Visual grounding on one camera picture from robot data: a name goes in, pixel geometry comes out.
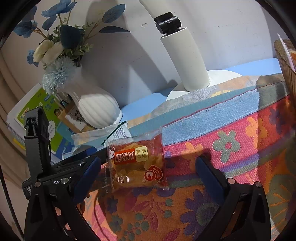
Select small blue booklet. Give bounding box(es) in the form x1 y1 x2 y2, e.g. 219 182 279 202
55 122 74 160

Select wooden pen holder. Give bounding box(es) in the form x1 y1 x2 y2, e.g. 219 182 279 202
58 101 95 133

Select floral woven table mat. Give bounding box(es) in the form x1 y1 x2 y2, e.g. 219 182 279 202
84 77 295 240

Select blue white artificial flowers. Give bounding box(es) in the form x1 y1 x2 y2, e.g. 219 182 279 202
14 1 127 95

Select white desk lamp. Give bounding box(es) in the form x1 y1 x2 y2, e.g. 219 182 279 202
140 1 241 100

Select amber ribbed glass bowl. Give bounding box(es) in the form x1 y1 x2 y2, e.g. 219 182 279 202
273 38 295 101

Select green white snack pack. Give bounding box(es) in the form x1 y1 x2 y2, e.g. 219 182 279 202
71 121 131 148

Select green cover grammar book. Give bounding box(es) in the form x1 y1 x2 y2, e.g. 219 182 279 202
14 86 70 155

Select red fried snack pack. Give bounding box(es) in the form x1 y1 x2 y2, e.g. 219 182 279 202
107 130 169 192

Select white ribbed vase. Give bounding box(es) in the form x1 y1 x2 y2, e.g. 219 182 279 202
58 66 123 129

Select upright book row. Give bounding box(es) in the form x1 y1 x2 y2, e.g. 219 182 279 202
7 83 62 164

